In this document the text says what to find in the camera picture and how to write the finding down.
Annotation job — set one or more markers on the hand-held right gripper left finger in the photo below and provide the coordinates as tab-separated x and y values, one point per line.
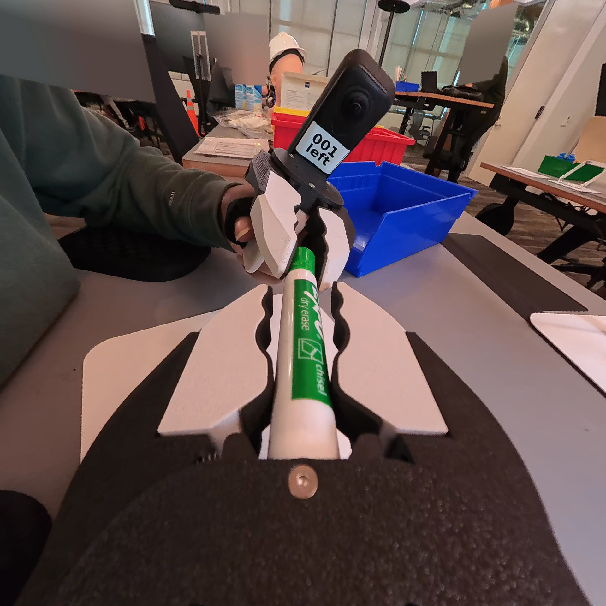
213	374

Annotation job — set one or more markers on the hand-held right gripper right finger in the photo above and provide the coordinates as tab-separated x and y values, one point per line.
388	374

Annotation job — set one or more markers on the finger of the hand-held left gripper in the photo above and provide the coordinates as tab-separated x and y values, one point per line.
274	222
338	251

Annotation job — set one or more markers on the green marker cap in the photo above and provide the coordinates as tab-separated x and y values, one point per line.
300	265

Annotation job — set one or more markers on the blue plastic bin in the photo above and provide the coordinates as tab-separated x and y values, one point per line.
416	218

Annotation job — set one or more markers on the small white whiteboard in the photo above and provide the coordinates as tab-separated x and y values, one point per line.
123	360

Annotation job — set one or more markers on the green dry erase marker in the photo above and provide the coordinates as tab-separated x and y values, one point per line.
303	421

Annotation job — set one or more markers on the person's left forearm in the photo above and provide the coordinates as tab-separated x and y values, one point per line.
118	175

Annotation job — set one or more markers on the person's left hand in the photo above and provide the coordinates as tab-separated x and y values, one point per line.
242	231

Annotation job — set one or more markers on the white cardboard box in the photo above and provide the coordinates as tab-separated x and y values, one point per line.
298	90

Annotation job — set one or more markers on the small blue bin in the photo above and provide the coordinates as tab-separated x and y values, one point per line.
407	86

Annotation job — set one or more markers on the red plastic bin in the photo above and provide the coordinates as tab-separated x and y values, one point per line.
383	146

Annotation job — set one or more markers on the yellow plastic bin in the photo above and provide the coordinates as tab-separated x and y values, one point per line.
289	111

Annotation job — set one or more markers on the wooden standing desk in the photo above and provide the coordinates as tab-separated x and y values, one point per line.
426	97

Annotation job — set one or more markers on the black floor lamp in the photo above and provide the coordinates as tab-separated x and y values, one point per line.
390	28

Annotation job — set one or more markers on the black laptop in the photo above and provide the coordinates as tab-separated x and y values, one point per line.
429	81

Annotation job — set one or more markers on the blue white cartons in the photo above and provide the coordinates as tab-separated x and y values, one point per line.
248	97

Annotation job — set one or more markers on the clear plastic bag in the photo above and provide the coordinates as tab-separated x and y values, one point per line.
241	118

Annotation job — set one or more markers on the black bag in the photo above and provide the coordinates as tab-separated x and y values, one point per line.
461	91

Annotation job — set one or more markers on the orange traffic cone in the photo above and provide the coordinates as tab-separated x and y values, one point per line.
191	113

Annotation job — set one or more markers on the black sign stand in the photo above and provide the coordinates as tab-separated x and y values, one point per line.
163	94

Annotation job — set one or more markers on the white door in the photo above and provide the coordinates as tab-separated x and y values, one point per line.
525	94

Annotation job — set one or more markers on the black monitor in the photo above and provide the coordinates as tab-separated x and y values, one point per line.
175	33

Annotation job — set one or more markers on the wooden desk black legs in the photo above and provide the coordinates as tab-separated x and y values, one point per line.
544	187

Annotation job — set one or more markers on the green plastic bin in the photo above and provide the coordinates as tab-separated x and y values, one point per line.
554	166

